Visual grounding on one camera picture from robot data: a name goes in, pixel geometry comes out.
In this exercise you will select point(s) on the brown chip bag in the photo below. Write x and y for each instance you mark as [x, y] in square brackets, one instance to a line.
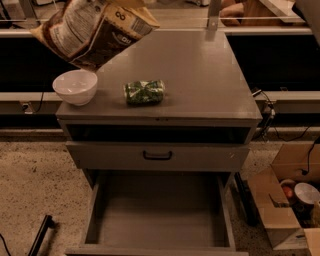
[89, 33]

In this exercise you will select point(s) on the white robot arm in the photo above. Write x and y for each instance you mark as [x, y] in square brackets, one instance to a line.
[311, 12]

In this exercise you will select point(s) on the grey drawer cabinet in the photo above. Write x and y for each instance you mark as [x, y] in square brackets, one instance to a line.
[206, 99]

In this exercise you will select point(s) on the closed upper drawer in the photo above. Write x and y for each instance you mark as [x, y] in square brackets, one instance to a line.
[186, 157]

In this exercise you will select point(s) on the open lower drawer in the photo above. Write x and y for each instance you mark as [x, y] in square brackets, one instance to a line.
[157, 214]

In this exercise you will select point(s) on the green snack packet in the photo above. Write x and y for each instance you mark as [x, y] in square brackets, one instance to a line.
[144, 92]

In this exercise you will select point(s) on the white bowl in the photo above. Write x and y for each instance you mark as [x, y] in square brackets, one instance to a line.
[76, 87]

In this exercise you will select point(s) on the person in background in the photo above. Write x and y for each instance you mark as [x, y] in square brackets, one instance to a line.
[232, 12]

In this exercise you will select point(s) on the black floor stand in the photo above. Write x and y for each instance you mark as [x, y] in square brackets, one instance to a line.
[45, 225]

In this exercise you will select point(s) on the white can in box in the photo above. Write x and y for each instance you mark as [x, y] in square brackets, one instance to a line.
[306, 193]

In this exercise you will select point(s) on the black drawer handle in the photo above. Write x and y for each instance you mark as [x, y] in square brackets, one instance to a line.
[157, 156]

